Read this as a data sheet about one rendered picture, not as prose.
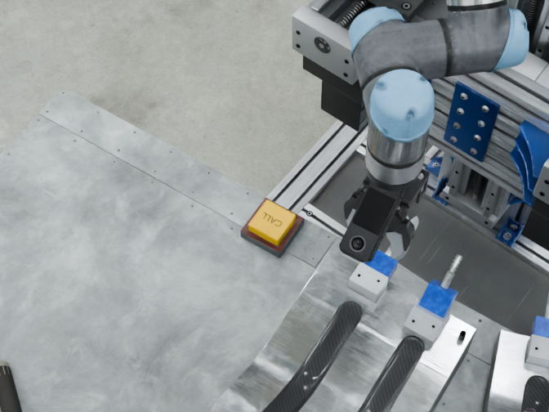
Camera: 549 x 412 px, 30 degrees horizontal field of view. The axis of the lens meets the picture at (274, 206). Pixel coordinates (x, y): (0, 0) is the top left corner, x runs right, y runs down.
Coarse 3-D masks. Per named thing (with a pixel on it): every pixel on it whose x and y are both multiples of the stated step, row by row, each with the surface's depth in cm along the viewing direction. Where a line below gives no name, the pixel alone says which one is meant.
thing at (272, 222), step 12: (264, 204) 174; (276, 204) 174; (264, 216) 173; (276, 216) 173; (288, 216) 173; (252, 228) 172; (264, 228) 172; (276, 228) 172; (288, 228) 173; (276, 240) 171
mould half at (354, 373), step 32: (320, 288) 160; (288, 320) 158; (320, 320) 158; (384, 320) 157; (288, 352) 155; (352, 352) 155; (384, 352) 155; (448, 352) 154; (256, 384) 150; (320, 384) 153; (352, 384) 153; (416, 384) 152; (448, 384) 159
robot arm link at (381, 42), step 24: (360, 24) 130; (384, 24) 128; (408, 24) 129; (432, 24) 128; (360, 48) 128; (384, 48) 126; (408, 48) 127; (432, 48) 127; (360, 72) 128; (384, 72) 125; (432, 72) 129
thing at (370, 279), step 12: (360, 264) 159; (372, 264) 161; (384, 264) 160; (396, 264) 161; (360, 276) 158; (372, 276) 158; (384, 276) 158; (348, 288) 160; (360, 288) 158; (372, 288) 157; (384, 288) 159; (372, 300) 159
